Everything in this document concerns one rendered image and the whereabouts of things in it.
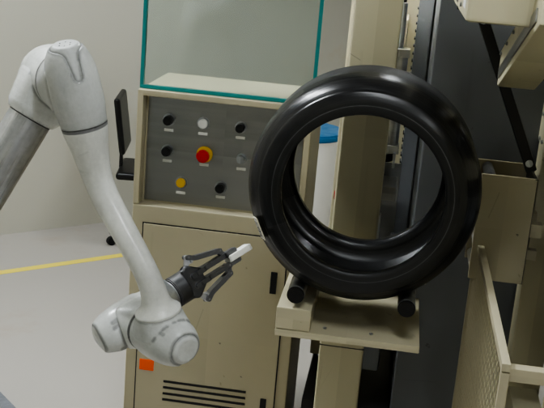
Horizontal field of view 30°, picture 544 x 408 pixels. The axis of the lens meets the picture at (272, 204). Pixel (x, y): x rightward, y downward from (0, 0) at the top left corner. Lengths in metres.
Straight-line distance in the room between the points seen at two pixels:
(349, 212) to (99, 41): 3.23
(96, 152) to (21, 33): 3.51
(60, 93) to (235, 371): 1.50
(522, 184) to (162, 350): 1.12
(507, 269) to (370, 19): 0.78
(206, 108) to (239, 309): 0.66
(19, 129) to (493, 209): 1.27
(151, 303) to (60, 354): 2.19
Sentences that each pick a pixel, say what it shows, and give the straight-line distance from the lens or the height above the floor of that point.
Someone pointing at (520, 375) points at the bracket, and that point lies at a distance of 2.11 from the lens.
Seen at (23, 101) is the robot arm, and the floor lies 1.38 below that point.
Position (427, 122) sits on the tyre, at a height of 1.38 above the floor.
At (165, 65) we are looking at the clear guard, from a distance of 3.19.
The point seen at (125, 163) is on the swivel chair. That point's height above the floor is 0.43.
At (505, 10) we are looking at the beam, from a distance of 2.17.
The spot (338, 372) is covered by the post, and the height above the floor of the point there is 0.54.
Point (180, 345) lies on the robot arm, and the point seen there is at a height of 0.93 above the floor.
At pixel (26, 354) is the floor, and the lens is 4.37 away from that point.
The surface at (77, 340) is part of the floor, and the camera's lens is 4.50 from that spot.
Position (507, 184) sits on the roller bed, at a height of 1.18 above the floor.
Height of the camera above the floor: 1.80
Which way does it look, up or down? 15 degrees down
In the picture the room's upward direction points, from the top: 5 degrees clockwise
